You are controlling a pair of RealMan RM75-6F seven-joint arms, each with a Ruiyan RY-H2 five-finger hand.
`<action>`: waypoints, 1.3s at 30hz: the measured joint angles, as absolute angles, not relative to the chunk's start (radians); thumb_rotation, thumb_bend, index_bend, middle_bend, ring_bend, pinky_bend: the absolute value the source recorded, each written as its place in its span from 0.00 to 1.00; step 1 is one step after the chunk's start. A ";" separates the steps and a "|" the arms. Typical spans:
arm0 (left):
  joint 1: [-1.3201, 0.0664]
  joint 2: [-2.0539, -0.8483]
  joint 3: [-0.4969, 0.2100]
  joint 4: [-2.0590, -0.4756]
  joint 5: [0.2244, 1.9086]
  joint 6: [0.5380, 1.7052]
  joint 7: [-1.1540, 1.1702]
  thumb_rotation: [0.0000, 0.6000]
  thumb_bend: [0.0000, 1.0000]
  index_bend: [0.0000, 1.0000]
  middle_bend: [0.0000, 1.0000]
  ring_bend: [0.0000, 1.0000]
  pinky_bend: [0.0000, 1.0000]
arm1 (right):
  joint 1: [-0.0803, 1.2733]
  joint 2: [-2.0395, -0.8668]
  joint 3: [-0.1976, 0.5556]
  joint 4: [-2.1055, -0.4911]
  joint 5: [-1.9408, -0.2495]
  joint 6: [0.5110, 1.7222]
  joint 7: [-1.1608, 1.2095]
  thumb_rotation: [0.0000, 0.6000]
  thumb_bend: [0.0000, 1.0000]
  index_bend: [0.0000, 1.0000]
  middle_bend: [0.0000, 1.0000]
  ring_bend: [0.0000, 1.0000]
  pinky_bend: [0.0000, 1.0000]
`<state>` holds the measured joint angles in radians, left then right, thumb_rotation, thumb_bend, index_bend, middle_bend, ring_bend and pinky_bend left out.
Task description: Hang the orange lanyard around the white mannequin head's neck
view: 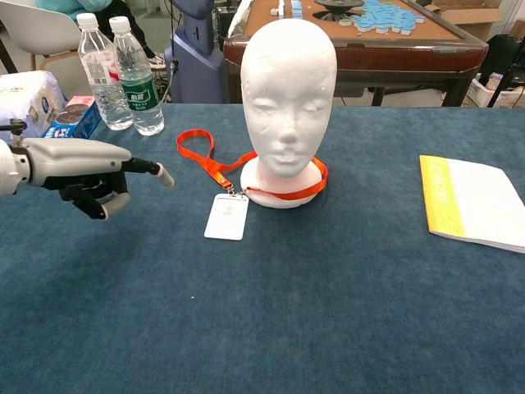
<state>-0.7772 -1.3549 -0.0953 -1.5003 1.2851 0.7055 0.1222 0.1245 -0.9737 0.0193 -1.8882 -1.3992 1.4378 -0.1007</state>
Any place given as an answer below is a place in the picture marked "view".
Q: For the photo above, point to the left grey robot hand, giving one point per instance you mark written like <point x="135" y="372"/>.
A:
<point x="74" y="160"/>

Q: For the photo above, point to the white ID badge holder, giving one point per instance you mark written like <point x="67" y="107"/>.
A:
<point x="225" y="219"/>

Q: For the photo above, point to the white foam mannequin head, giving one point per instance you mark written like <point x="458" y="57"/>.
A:
<point x="287" y="82"/>

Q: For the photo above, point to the blue cookie box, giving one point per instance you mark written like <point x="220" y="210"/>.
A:
<point x="82" y="123"/>

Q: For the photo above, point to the small pink box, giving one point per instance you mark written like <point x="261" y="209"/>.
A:
<point x="82" y="100"/>

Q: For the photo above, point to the water bottle red label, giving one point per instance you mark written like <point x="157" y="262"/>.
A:
<point x="102" y="102"/>

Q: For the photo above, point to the white plastic tissue pack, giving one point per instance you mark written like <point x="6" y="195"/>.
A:
<point x="37" y="94"/>

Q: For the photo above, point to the water bottle green label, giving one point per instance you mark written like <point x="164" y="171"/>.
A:
<point x="141" y="98"/>

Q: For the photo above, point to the white chair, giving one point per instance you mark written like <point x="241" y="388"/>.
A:
<point x="37" y="28"/>

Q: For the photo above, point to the blue grey machine base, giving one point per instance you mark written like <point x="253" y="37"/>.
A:
<point x="193" y="61"/>

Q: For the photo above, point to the seated person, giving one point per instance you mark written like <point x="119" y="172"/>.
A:
<point x="127" y="12"/>

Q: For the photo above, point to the blue velvet tablecloth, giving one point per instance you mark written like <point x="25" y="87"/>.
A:
<point x="123" y="328"/>

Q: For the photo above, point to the white cloth bundle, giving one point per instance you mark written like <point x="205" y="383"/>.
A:
<point x="240" y="20"/>

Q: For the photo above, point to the row of mahjong tiles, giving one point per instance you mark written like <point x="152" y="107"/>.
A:
<point x="295" y="6"/>

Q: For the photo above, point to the black round disc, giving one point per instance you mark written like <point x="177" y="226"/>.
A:
<point x="332" y="10"/>

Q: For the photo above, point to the brown mahjong table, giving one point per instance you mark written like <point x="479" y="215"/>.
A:
<point x="369" y="53"/>

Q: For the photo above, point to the pile of blue mahjong tiles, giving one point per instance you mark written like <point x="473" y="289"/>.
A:
<point x="381" y="16"/>

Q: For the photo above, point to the yellow and white book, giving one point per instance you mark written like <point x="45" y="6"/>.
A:
<point x="480" y="197"/>

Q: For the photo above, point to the brown cardboard box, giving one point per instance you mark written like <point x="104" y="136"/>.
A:
<point x="467" y="16"/>

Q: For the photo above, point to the black chair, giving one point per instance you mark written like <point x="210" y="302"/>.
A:
<point x="500" y="53"/>

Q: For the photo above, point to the white storage basket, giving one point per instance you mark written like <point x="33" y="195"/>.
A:
<point x="512" y="98"/>

